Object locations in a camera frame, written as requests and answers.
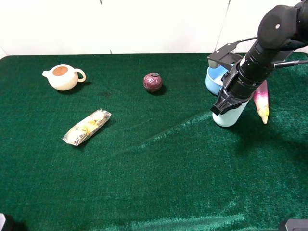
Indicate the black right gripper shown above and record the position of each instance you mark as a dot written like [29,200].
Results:
[249,73]

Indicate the light blue tall cup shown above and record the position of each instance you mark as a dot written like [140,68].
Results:
[230,117]

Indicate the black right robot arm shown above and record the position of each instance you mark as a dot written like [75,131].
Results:
[281,31]

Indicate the grey object bottom right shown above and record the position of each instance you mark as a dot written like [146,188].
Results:
[294,225]

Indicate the light blue bowl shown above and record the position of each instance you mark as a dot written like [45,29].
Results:
[214,78]

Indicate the purple white toy eggplant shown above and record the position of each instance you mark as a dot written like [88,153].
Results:
[261,100]

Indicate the dark red round fruit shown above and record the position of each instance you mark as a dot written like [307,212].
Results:
[152,82]

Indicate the green velvet tablecloth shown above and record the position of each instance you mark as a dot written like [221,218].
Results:
[160,163]

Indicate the clear bag of pastries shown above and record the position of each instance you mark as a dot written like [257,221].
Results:
[84,129]

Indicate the cream ceramic teapot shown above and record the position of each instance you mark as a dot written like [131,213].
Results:
[64,77]

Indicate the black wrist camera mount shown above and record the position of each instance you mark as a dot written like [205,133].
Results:
[224,56]

